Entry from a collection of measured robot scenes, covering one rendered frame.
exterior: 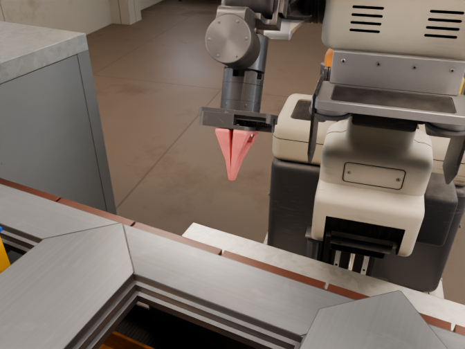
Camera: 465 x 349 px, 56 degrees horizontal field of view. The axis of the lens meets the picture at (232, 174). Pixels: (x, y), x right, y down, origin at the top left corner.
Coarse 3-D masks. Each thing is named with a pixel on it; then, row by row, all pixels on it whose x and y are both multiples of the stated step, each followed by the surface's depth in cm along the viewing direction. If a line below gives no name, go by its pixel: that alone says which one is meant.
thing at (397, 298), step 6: (384, 294) 63; (390, 294) 63; (396, 294) 63; (402, 294) 63; (384, 300) 62; (390, 300) 62; (396, 300) 62; (402, 300) 62; (408, 300) 62; (402, 306) 61; (408, 306) 61
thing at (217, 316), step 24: (24, 240) 75; (120, 288) 64; (144, 288) 66; (168, 288) 64; (120, 312) 63; (168, 312) 65; (192, 312) 63; (216, 312) 62; (96, 336) 60; (240, 336) 60; (264, 336) 59; (288, 336) 58
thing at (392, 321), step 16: (352, 304) 61; (368, 304) 61; (384, 304) 61; (352, 320) 59; (368, 320) 59; (384, 320) 59; (400, 320) 59; (416, 320) 59; (384, 336) 57; (400, 336) 57; (416, 336) 57; (432, 336) 57
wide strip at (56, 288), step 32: (32, 256) 69; (64, 256) 69; (96, 256) 69; (128, 256) 69; (0, 288) 64; (32, 288) 64; (64, 288) 64; (96, 288) 64; (0, 320) 59; (32, 320) 59; (64, 320) 59
